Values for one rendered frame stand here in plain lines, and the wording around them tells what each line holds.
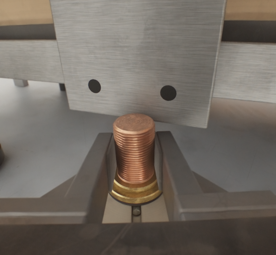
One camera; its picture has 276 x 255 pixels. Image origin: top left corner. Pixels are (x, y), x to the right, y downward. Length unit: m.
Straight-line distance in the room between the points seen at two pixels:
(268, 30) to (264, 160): 0.19
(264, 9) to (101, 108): 0.18
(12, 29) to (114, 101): 0.24
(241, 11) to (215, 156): 0.20
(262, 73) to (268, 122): 0.28
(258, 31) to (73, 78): 0.18
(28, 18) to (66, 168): 0.22
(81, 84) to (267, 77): 0.16
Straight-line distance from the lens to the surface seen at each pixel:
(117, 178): 0.16
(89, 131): 0.38
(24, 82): 0.74
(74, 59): 0.17
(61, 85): 0.63
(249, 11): 0.23
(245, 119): 0.46
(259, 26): 0.24
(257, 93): 0.20
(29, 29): 0.34
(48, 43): 0.25
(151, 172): 0.16
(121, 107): 0.16
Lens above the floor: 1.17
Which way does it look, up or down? 27 degrees up
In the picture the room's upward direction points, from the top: 179 degrees clockwise
